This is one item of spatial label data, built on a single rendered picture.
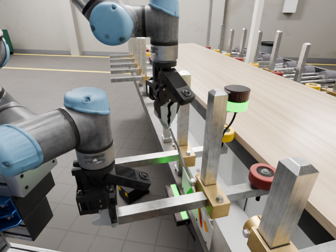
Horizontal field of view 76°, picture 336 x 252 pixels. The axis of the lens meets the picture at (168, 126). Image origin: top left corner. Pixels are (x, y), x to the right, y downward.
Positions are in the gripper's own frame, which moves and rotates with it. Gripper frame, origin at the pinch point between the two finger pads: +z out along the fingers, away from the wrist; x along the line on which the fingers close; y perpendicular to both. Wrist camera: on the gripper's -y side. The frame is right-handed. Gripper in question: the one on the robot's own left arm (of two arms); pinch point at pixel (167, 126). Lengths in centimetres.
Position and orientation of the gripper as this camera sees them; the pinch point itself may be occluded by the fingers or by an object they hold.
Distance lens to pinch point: 68.1
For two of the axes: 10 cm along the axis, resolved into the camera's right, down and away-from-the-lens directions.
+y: -5.6, -4.0, 7.2
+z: -0.1, 8.8, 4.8
